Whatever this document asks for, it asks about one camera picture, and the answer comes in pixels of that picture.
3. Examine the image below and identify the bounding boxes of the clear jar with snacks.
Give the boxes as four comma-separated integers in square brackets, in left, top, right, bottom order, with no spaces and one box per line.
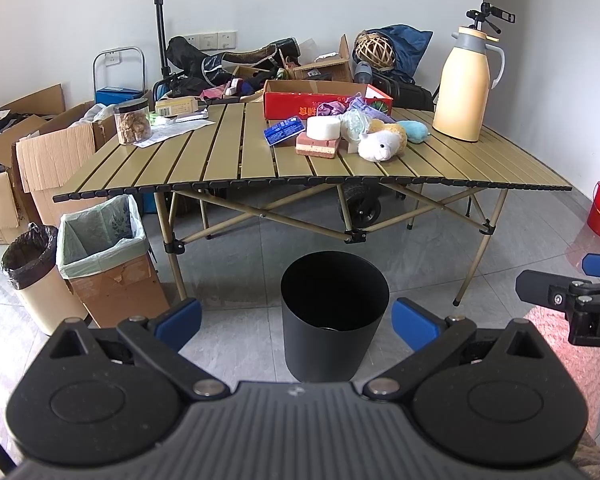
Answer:
[114,98,151,145]

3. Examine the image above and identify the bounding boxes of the beige bin with black liner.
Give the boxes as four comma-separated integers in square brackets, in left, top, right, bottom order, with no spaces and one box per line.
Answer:
[1,223,88,335]

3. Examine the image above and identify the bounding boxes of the white paper sheet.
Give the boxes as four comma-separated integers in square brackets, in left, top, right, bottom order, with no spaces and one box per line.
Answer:
[133,112,214,148]

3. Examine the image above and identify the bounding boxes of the woven rattan ball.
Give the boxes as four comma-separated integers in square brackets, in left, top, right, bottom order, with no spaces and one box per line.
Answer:
[353,32,396,72]

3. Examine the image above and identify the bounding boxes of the wall power sockets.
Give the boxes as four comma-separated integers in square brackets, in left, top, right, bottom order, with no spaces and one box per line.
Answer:
[184,30,237,51]

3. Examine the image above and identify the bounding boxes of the large open cardboard boxes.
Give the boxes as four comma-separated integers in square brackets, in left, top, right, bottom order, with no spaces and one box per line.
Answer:
[0,84,116,245]

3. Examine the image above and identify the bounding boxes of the red cardboard tray box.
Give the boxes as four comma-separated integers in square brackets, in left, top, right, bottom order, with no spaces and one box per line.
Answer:
[263,79,393,120]

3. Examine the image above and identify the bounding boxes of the khaki folding camping table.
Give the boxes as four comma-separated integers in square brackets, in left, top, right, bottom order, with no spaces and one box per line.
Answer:
[53,103,571,297]

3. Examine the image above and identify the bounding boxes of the pink layered sponge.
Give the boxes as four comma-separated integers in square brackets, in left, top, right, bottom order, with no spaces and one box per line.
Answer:
[294,132,340,159]

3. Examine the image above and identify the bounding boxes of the purple satin cloth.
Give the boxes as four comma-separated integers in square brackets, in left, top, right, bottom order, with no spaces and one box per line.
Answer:
[316,101,348,116]

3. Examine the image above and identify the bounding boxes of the blue fabric bag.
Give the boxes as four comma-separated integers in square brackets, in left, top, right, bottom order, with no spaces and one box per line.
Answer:
[367,24,434,84]

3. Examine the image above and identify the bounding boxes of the yellow small carton box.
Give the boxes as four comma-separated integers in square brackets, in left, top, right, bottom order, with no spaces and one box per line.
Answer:
[155,96,198,117]

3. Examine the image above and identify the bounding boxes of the black cart handle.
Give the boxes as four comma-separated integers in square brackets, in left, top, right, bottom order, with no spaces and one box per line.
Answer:
[154,0,171,79]

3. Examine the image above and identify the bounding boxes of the purple knit pouch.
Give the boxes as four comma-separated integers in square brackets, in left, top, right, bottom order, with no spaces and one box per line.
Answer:
[347,94,396,124]

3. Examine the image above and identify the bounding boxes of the open brown cardboard box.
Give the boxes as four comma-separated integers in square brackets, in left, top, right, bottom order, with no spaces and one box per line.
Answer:
[286,34,353,82]

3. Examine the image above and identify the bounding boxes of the black boot pile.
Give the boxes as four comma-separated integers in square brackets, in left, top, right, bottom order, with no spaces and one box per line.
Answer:
[166,36,301,90]

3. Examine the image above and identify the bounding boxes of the blue tissue pack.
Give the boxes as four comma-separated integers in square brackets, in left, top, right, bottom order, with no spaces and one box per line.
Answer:
[263,116,306,146]

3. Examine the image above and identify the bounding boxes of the green translucent plastic bag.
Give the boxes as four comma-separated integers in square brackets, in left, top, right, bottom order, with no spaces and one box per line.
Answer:
[339,110,370,143]

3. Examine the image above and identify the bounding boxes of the cream thermos jug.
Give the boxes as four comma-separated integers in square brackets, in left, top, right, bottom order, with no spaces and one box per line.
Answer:
[432,27,506,143]

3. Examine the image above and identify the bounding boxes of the blue box with metal frame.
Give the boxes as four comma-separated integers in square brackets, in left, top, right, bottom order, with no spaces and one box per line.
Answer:
[92,46,147,105]

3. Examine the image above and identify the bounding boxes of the white foam cylinder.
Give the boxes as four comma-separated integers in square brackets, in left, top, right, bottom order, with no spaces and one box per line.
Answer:
[306,116,341,141]

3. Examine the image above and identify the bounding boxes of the pink floor rug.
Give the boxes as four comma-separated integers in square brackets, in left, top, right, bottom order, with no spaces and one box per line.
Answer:
[522,303,600,466]

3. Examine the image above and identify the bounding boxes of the light blue plush toy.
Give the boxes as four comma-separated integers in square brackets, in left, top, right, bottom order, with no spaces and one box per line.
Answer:
[396,120,430,144]

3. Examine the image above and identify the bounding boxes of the black cart wheel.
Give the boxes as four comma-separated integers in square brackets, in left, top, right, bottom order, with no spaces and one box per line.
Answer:
[340,183,381,229]

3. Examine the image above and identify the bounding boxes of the white yellow plush toy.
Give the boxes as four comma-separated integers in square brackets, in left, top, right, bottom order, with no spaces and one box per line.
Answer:
[358,119,407,162]

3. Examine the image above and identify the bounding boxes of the cardboard box with green liner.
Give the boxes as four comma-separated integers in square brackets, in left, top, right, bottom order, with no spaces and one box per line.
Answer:
[56,195,170,328]

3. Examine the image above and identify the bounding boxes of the black round trash bin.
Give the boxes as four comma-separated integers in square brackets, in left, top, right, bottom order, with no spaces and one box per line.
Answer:
[280,252,390,382]

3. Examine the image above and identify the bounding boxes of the camera on tripod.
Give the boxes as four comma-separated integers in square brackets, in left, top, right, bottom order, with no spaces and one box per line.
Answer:
[466,1,516,35]

